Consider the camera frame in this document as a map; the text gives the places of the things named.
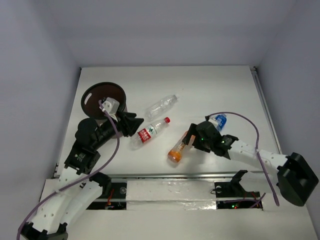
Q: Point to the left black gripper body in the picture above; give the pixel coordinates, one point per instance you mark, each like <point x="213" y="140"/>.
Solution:
<point x="124" y="124"/>

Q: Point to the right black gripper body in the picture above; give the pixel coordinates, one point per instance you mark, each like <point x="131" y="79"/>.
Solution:
<point x="203" y="144"/>

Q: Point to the clear bottle red label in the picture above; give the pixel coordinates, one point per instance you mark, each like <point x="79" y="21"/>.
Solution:
<point x="148" y="133"/>

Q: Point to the clear bottle blue label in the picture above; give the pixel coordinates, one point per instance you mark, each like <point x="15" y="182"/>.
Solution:
<point x="221" y="120"/>

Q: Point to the orange label plastic bottle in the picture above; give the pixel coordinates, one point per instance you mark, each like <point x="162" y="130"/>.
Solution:
<point x="180" y="149"/>

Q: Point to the clear plastic bottle white cap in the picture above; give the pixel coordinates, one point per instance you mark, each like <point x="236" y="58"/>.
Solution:
<point x="161" y="107"/>

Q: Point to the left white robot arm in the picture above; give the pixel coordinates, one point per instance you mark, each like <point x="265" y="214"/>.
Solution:
<point x="79" y="184"/>

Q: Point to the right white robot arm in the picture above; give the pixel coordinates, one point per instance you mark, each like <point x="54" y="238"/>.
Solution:
<point x="288" y="175"/>

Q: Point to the dark brown round bin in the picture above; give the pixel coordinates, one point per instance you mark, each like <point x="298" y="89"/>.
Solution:
<point x="100" y="92"/>

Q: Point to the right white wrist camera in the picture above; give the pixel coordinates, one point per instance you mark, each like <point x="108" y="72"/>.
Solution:
<point x="212" y="120"/>

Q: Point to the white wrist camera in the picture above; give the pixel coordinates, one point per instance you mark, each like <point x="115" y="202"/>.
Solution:
<point x="212" y="120"/>
<point x="109" y="107"/>

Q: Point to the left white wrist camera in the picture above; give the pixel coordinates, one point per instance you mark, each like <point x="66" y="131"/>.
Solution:
<point x="109" y="107"/>

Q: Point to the aluminium rail front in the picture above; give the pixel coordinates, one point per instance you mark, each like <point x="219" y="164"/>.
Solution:
<point x="165" y="169"/>

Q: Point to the aluminium rail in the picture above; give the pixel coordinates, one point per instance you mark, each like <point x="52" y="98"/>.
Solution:
<point x="262" y="98"/>
<point x="165" y="169"/>

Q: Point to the aluminium rail right side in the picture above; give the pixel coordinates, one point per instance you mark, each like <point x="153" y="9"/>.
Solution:
<point x="262" y="98"/>

